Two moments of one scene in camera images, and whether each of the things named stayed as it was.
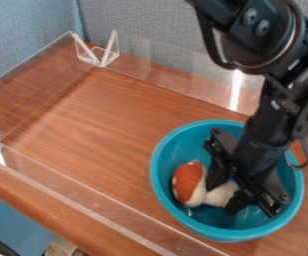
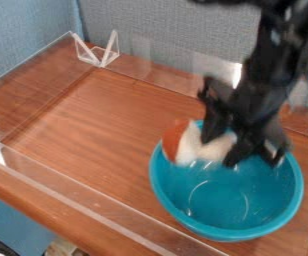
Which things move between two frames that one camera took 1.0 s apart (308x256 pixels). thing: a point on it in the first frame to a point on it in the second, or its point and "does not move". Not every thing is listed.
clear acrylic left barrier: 32,84 does not move
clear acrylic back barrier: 204,76 does not move
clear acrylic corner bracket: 100,56 does not move
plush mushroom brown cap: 189,183 to 172,137
